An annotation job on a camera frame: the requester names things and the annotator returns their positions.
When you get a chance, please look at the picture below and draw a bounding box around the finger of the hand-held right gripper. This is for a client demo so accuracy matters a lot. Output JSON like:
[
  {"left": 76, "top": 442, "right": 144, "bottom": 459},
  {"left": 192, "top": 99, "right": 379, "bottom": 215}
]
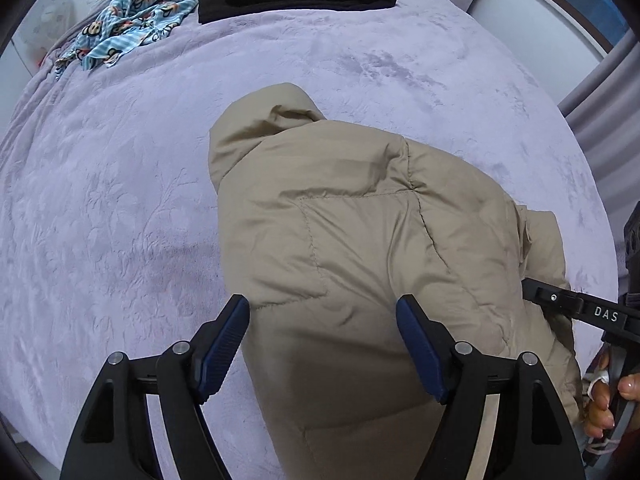
[{"left": 521, "top": 277, "right": 583, "bottom": 318}]

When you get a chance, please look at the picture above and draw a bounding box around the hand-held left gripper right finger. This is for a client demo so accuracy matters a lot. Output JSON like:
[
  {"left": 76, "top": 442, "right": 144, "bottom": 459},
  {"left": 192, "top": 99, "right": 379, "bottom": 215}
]
[{"left": 395, "top": 294, "right": 586, "bottom": 480}]

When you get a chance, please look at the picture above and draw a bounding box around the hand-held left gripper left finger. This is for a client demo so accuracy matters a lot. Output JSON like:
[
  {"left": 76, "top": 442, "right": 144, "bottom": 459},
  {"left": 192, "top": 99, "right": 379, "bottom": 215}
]
[{"left": 60, "top": 294, "right": 251, "bottom": 480}]

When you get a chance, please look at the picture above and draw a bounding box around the beige puffer jacket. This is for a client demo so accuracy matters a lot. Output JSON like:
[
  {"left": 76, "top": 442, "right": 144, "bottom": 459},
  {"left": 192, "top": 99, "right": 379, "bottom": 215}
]
[{"left": 207, "top": 82, "right": 583, "bottom": 480}]

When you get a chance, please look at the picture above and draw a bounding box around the person's right hand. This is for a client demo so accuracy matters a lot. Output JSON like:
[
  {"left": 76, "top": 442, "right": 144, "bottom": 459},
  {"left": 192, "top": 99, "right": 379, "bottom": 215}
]
[{"left": 582, "top": 350, "right": 640, "bottom": 441}]

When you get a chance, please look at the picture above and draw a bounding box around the purple plush blanket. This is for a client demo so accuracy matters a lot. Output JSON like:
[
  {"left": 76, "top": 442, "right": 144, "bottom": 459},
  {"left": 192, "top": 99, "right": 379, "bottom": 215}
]
[{"left": 0, "top": 0, "right": 626, "bottom": 480}]

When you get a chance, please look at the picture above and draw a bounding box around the blue cartoon print pajamas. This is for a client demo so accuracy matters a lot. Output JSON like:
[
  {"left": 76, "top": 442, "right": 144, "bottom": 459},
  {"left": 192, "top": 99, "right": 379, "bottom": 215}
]
[{"left": 54, "top": 0, "right": 198, "bottom": 73}]

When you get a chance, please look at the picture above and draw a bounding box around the white round fan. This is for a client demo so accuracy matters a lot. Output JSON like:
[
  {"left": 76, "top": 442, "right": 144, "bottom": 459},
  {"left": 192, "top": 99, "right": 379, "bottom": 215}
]
[{"left": 12, "top": 0, "right": 76, "bottom": 68}]

